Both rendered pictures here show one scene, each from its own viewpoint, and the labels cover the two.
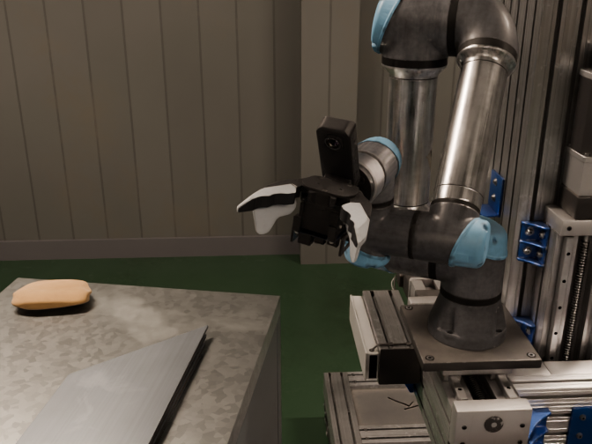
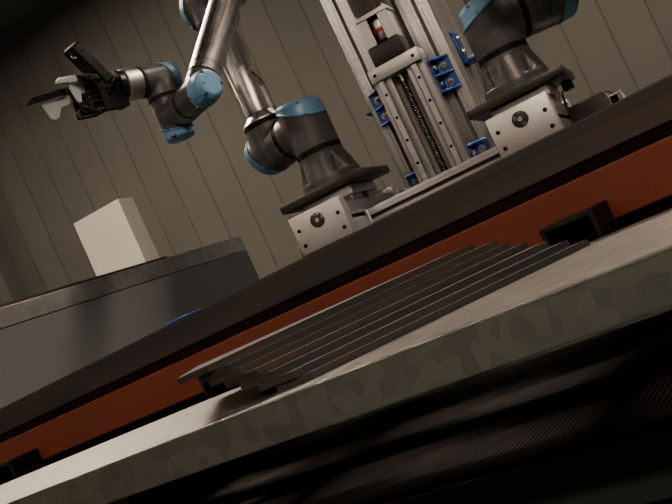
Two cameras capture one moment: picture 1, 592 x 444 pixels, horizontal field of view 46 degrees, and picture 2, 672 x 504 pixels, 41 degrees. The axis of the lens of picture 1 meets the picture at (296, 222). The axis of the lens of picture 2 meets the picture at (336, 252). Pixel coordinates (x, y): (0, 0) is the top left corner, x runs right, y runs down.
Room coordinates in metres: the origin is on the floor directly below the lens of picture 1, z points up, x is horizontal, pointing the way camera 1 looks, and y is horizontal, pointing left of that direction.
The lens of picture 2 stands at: (-0.79, -1.19, 0.80)
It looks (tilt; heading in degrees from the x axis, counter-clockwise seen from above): 2 degrees up; 25
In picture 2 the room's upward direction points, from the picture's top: 25 degrees counter-clockwise
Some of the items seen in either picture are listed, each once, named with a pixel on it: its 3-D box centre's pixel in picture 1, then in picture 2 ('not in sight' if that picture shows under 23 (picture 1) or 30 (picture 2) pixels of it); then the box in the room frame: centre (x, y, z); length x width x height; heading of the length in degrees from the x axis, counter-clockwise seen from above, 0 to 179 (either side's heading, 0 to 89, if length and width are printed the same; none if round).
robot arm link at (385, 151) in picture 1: (370, 168); (156, 81); (1.01, -0.11, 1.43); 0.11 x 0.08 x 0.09; 157
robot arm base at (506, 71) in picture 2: not in sight; (510, 71); (1.23, -0.83, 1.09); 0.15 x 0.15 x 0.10
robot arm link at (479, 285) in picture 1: (470, 253); (304, 125); (1.20, -0.33, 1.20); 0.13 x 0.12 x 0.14; 67
